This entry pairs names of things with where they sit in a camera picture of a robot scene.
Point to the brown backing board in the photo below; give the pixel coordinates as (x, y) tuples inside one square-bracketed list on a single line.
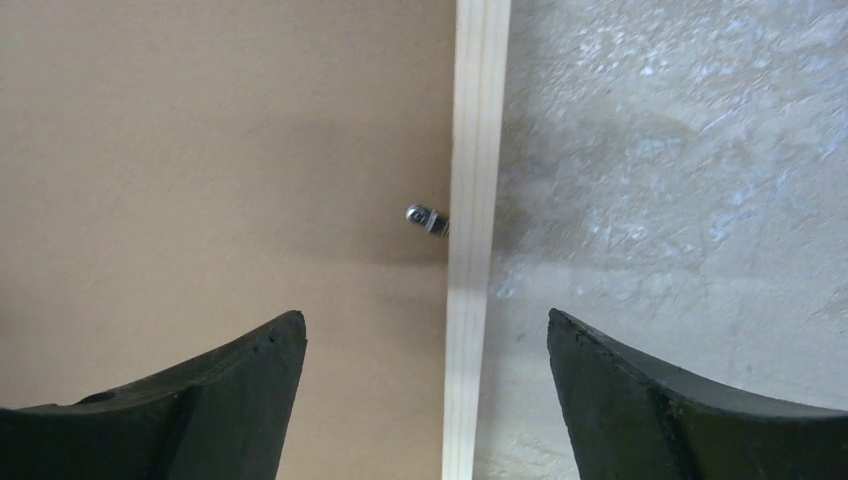
[(176, 173)]

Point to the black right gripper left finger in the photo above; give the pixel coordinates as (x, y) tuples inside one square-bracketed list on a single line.
[(220, 415)]

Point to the light wooden picture frame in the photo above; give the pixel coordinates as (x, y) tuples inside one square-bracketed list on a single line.
[(481, 47)]

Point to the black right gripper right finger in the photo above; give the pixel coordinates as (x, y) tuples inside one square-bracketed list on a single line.
[(630, 415)]

